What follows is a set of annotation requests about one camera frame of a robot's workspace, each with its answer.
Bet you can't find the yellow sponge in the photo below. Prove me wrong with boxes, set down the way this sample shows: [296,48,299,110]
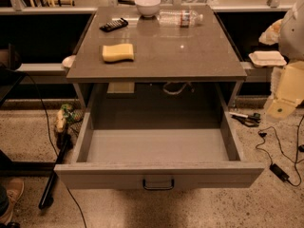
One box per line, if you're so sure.
[102,44,134,63]

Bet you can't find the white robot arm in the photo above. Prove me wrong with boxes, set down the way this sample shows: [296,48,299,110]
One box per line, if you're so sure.
[278,0,304,61]

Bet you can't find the grey cabinet with top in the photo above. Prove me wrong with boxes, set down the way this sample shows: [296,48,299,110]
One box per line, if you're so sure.
[66,5,248,109]

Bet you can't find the open grey top drawer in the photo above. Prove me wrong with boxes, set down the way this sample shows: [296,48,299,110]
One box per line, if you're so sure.
[53,83,265,191]

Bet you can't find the snack bags in basket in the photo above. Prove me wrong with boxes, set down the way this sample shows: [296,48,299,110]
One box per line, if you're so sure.
[54,104,83,133]

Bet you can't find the black remote control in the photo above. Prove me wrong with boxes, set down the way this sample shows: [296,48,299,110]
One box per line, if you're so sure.
[100,18,128,32]

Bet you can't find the clear plastic water bottle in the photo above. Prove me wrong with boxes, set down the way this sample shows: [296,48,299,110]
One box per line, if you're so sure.
[158,9,203,28]

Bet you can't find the white plate edge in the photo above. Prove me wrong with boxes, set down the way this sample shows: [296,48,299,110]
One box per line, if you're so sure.
[62,55,76,68]

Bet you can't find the white bowl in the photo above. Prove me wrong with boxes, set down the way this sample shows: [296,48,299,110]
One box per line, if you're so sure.
[135,0,161,17]

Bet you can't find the white foam takeout container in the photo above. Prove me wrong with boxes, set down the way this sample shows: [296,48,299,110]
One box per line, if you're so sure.
[249,50,286,67]

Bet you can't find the crumpled white bag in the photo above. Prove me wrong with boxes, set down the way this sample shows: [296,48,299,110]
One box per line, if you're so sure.
[258,19,282,46]

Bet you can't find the black pole on floor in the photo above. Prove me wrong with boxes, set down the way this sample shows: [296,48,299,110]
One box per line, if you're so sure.
[38,134,71,210]

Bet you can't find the brown shoe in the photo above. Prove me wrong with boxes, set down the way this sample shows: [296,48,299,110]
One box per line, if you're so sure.
[0,178,25,225]

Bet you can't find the black drawer handle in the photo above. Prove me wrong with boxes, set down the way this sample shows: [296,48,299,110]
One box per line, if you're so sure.
[142,179,175,191]

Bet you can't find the black cable on floor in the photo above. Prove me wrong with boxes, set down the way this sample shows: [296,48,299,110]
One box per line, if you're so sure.
[18,71,88,228]

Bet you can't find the black power adapter with cable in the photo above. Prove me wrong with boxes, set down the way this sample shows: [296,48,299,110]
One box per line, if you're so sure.
[255,114,304,188]

